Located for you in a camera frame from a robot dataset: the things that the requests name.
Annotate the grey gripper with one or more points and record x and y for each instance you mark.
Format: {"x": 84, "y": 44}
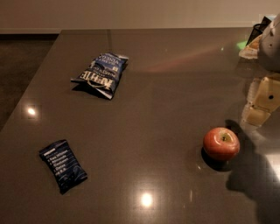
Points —
{"x": 271, "y": 48}

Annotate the blue kettle chip bag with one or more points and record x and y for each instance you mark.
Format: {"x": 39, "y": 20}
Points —
{"x": 104, "y": 73}

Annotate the red apple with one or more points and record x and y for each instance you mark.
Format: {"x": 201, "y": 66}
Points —
{"x": 221, "y": 144}

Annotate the black mesh container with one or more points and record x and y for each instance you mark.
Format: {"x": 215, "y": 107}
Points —
{"x": 258, "y": 29}

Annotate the dark blue protein bar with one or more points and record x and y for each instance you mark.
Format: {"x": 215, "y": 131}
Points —
{"x": 63, "y": 164}

